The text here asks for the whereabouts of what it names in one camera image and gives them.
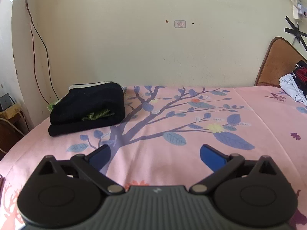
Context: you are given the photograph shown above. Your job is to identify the red and black wall cables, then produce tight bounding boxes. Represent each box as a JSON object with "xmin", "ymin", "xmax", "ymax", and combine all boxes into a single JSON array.
[{"xmin": 23, "ymin": 0, "xmax": 59, "ymax": 104}]

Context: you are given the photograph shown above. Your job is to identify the black tape cross on wall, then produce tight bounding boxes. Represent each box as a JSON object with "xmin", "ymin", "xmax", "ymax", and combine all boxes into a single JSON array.
[{"xmin": 284, "ymin": 16, "xmax": 307, "ymax": 50}]

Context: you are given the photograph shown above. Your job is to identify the white folded garment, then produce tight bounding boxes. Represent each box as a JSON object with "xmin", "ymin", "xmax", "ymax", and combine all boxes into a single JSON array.
[{"xmin": 279, "ymin": 74, "xmax": 307, "ymax": 106}]

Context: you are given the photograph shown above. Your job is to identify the green garment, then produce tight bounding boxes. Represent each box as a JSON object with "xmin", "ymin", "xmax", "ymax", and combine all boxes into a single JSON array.
[{"xmin": 47, "ymin": 101, "xmax": 59, "ymax": 112}]

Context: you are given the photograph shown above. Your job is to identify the navy red patterned sweater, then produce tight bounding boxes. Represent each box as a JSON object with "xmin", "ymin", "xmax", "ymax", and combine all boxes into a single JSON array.
[{"xmin": 291, "ymin": 60, "xmax": 307, "ymax": 92}]

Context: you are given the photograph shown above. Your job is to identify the black folded garment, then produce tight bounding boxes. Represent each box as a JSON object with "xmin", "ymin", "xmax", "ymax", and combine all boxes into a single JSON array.
[{"xmin": 48, "ymin": 82, "xmax": 125, "ymax": 136}]

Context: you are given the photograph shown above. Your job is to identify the small wall sticker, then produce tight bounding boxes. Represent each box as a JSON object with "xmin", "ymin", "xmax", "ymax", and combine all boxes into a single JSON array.
[{"xmin": 174, "ymin": 20, "xmax": 186, "ymax": 29}]

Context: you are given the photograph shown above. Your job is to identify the brown mesh cushion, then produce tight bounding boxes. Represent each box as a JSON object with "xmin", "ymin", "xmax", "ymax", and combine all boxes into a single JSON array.
[{"xmin": 254, "ymin": 37, "xmax": 306, "ymax": 87}]

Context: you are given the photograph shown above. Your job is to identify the pink floral bed sheet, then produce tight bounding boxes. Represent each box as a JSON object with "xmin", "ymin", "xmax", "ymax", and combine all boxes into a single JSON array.
[{"xmin": 1, "ymin": 86, "xmax": 306, "ymax": 229}]

